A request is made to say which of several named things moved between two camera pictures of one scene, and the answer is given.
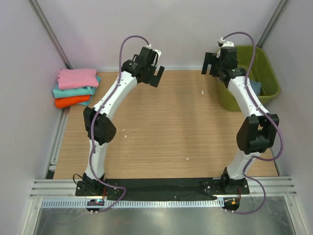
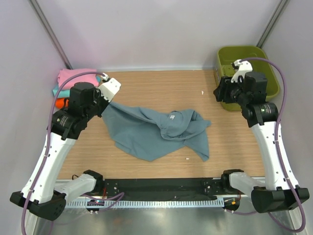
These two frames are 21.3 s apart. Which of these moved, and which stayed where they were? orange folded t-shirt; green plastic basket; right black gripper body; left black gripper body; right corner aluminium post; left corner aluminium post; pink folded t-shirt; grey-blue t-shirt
Moved: grey-blue t-shirt; right black gripper body; left black gripper body
Stayed: pink folded t-shirt; green plastic basket; right corner aluminium post; orange folded t-shirt; left corner aluminium post
